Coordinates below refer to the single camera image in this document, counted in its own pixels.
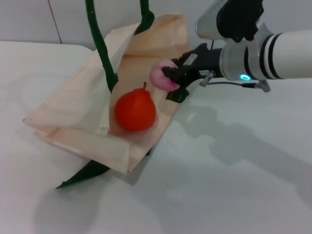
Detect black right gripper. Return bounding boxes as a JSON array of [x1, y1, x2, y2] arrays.
[[161, 43, 223, 88]]

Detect cream canvas handbag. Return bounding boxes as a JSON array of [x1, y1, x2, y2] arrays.
[[22, 0, 191, 190]]

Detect orange toy fruit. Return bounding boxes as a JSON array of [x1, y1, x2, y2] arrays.
[[114, 82, 157, 132]]

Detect pink toy peach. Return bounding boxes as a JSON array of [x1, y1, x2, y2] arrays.
[[149, 58, 183, 92]]

